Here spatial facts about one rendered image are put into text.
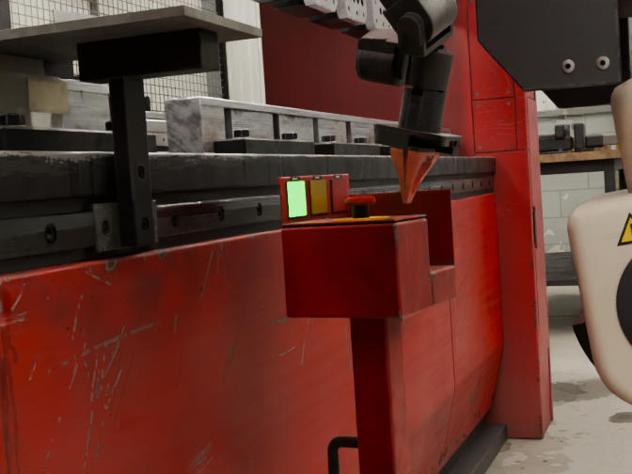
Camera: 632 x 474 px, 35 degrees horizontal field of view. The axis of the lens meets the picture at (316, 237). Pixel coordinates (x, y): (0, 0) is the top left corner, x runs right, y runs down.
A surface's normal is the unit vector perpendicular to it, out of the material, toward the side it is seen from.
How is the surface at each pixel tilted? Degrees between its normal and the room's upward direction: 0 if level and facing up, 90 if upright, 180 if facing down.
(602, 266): 90
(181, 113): 90
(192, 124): 90
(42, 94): 90
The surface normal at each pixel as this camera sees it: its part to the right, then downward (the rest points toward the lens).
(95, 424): 0.94, -0.04
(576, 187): -0.32, 0.07
